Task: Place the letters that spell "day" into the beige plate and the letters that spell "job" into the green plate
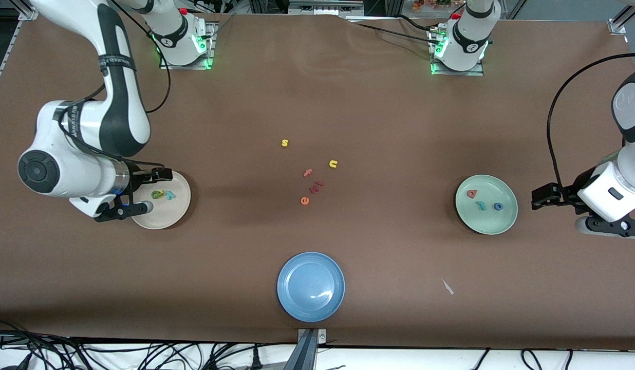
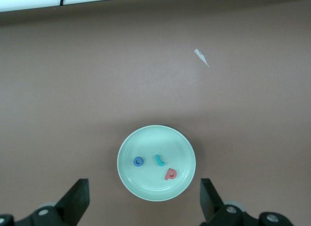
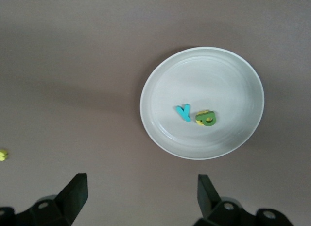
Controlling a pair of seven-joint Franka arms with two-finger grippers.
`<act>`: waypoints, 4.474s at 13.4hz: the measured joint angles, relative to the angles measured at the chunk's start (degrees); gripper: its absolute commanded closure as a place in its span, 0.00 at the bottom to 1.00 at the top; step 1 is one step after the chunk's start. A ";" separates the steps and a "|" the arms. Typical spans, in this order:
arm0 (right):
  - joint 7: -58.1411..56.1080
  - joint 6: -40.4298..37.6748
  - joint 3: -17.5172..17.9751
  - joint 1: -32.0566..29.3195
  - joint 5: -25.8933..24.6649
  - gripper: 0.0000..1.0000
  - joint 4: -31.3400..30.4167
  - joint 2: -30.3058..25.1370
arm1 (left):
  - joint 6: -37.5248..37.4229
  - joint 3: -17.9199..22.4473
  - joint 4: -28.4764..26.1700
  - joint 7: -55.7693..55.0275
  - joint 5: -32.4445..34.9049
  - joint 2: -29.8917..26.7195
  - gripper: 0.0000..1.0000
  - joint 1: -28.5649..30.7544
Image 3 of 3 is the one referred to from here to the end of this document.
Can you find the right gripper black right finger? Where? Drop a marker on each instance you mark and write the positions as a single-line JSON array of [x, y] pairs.
[[209, 201]]

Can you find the brown table cover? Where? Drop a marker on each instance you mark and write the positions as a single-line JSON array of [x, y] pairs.
[[73, 65]]

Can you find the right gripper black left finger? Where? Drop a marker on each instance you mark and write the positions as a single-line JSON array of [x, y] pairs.
[[73, 196]]

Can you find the green letter p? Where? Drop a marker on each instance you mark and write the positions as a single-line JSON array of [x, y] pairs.
[[202, 115]]

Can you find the yellow letter a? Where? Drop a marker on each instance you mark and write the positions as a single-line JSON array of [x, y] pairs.
[[199, 123]]

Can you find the teal letter y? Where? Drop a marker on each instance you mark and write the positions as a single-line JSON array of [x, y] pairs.
[[185, 115]]

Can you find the beige plate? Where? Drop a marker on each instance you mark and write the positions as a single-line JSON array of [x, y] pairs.
[[206, 77]]

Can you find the yellow letter s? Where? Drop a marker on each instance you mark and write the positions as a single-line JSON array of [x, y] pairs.
[[3, 155]]

